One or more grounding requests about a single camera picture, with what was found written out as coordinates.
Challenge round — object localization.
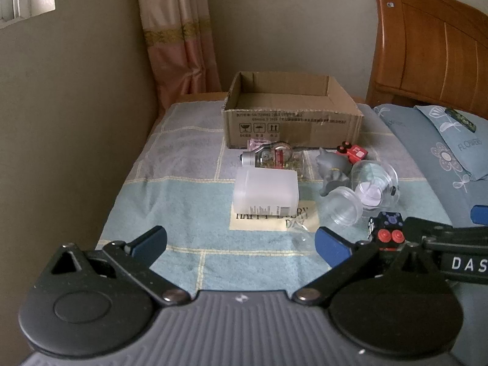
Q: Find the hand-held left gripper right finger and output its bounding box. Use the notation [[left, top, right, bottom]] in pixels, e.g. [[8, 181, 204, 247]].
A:
[[293, 227, 439, 306]]

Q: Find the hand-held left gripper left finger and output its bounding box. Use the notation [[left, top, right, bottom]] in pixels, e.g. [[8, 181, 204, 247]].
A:
[[49, 226, 191, 306]]

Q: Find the black fidget cube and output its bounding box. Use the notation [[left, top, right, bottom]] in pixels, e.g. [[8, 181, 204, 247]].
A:
[[368, 211, 407, 251]]

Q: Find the grey toy animal figure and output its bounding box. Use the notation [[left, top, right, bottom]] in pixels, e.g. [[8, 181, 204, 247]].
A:
[[316, 148, 353, 197]]

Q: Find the white plastic bottle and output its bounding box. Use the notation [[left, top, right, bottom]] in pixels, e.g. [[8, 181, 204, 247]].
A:
[[232, 168, 299, 216]]

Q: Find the glass jar with red label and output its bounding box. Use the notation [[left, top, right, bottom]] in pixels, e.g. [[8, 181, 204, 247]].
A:
[[240, 142, 306, 178]]

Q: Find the cardboard box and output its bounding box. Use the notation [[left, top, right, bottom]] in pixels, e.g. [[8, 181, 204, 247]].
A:
[[221, 71, 363, 149]]

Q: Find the blue floral bed sheet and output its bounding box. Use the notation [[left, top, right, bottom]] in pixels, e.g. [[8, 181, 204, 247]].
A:
[[371, 103, 488, 233]]

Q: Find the small clear plastic cup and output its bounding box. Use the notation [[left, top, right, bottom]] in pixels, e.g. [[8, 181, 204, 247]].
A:
[[319, 187, 364, 228]]

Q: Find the large clear plastic cup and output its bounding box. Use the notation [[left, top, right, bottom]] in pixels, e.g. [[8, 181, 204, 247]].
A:
[[350, 160, 400, 215]]

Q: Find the checked blue blanket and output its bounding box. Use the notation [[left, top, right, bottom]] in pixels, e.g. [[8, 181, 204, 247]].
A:
[[95, 100, 473, 302]]

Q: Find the blue floral pillow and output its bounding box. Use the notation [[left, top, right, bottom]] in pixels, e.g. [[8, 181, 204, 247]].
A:
[[414, 105, 488, 181]]

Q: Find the dark patterned flat case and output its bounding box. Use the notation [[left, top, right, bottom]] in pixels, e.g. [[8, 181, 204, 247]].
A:
[[447, 108, 478, 132]]

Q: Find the red toy train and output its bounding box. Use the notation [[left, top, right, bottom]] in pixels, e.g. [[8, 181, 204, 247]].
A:
[[336, 142, 368, 161]]

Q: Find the wooden headboard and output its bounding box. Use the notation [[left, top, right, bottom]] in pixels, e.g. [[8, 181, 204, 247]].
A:
[[365, 0, 488, 117]]

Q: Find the pink curtain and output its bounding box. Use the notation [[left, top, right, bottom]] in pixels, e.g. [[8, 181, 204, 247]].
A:
[[135, 0, 222, 108]]

